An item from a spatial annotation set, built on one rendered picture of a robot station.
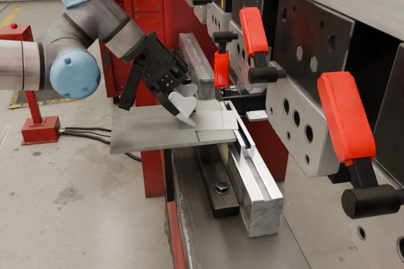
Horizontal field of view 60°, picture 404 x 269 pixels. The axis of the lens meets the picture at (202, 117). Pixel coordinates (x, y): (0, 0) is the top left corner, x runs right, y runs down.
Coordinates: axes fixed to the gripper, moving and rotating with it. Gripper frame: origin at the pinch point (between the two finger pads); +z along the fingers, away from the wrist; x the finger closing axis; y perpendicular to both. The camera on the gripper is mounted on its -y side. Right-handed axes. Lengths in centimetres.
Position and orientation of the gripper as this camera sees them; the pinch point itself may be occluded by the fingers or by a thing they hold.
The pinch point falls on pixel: (189, 116)
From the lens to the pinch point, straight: 79.9
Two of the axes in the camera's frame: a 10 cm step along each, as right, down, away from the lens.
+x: -0.2, -5.0, 8.7
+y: 7.7, -5.6, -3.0
